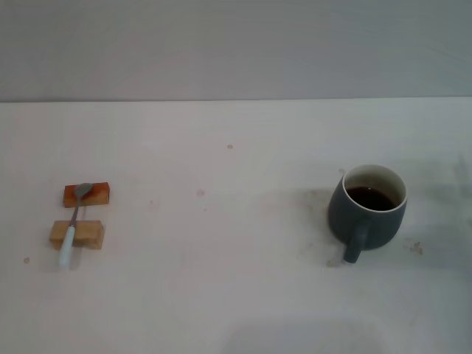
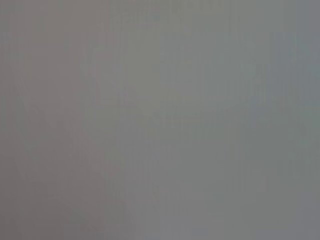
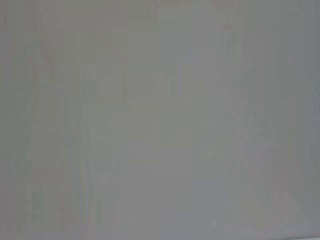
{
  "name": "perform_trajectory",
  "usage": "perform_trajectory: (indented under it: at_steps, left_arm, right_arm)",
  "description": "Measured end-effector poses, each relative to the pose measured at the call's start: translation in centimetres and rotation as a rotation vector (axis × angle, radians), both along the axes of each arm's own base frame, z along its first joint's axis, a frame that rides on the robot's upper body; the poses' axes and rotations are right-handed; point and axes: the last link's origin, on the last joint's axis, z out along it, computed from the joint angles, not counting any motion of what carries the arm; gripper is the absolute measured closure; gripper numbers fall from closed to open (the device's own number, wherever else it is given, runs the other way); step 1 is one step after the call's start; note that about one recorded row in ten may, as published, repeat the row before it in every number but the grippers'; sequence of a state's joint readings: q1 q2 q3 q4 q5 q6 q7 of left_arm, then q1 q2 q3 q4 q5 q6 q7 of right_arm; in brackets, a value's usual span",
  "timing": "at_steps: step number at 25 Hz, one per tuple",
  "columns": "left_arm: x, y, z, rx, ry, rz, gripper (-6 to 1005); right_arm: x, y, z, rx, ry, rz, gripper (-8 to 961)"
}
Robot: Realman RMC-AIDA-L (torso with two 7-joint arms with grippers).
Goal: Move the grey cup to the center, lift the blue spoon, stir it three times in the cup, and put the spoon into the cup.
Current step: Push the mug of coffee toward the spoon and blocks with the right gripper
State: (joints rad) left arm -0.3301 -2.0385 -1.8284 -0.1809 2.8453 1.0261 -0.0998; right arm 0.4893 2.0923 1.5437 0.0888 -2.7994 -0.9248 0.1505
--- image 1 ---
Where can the light tan wooden block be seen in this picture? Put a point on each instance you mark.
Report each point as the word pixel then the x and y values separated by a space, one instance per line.
pixel 88 234

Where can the reddish-brown wooden block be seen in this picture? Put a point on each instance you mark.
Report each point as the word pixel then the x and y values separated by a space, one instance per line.
pixel 97 193

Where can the dark grey ceramic coffee mug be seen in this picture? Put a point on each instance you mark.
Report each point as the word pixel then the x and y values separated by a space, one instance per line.
pixel 346 217

